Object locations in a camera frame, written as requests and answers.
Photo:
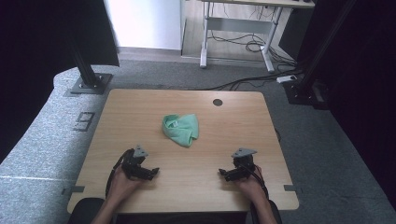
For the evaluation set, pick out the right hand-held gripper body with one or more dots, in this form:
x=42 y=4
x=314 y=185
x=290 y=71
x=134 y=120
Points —
x=245 y=163

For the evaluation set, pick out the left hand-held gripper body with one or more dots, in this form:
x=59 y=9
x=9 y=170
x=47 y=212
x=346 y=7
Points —
x=132 y=163

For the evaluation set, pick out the green terry towel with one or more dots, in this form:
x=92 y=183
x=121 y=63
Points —
x=182 y=130

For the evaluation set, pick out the person's right hand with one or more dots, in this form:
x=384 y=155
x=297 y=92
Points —
x=253 y=186

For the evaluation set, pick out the person's left hand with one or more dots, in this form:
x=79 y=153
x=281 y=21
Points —
x=121 y=186

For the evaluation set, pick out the grey tape strip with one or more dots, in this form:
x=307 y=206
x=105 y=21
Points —
x=73 y=189
x=292 y=188

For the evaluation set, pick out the dark round table grommet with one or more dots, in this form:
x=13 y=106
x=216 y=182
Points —
x=217 y=102

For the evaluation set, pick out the person's dark clothed lap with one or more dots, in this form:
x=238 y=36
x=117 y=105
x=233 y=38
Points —
x=84 y=211

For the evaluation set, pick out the black metal stand square base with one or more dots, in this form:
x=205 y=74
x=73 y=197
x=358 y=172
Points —
x=90 y=83

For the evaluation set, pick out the black metal stand dark base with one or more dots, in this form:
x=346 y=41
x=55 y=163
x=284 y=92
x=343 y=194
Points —
x=303 y=91

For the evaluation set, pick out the white power strip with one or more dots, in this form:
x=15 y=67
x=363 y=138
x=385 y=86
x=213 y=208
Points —
x=286 y=79

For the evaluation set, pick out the dark curtain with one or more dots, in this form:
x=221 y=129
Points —
x=367 y=93
x=37 y=62

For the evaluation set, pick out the white partition panel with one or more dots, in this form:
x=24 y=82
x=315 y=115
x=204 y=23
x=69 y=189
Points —
x=143 y=23

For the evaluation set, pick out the white metal frame desk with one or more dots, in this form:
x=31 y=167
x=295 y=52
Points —
x=239 y=25

